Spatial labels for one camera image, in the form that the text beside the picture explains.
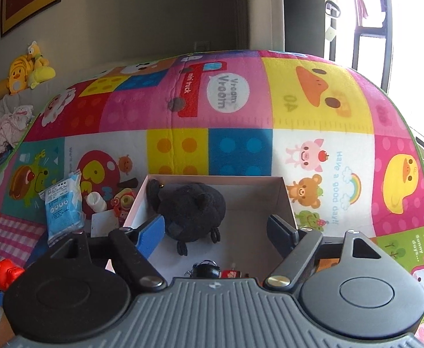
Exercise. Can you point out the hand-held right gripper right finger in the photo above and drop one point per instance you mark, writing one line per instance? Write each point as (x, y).
(280, 234)

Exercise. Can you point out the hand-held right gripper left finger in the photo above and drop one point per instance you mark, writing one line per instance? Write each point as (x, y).
(148, 237)

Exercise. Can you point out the small colourful toy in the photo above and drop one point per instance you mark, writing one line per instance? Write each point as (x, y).
(125, 201)

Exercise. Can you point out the white plastic case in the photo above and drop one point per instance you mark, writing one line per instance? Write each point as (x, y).
(103, 224)

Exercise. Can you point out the white cardboard box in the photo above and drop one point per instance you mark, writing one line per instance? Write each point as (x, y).
(248, 195)

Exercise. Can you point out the black plush bear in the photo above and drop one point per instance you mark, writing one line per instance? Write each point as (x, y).
(190, 206)

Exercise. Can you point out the small white bottle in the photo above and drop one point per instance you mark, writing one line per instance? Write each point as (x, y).
(96, 202)

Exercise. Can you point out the small red toy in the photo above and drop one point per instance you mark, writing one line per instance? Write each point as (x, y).
(230, 273)

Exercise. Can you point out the yellow green small toy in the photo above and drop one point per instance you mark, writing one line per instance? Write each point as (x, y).
(204, 271)

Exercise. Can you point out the blue tissue packet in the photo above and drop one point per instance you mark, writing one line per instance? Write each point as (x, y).
(61, 210)

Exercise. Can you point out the red toy figure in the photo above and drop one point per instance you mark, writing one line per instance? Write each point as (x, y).
(7, 273)

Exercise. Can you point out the colourful cartoon play mat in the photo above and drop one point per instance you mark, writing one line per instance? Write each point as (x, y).
(233, 145)

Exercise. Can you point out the pink white cloth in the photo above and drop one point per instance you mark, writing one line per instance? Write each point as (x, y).
(9, 127)

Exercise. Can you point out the yellow-green plush toy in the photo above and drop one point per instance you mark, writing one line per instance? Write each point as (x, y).
(41, 74)

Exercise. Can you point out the white hanging tag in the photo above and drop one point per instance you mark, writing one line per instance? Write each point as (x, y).
(330, 33)

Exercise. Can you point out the yellow duck plush toy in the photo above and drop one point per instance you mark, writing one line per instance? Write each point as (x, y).
(16, 76)

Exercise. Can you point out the small orange plush toy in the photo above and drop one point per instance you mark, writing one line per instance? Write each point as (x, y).
(34, 52)

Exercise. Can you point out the wall socket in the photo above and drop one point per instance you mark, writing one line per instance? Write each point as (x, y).
(201, 45)

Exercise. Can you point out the black window frame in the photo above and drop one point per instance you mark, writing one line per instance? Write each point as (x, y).
(387, 25)

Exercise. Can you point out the dark picture frame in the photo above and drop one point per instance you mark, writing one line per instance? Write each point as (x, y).
(30, 0)

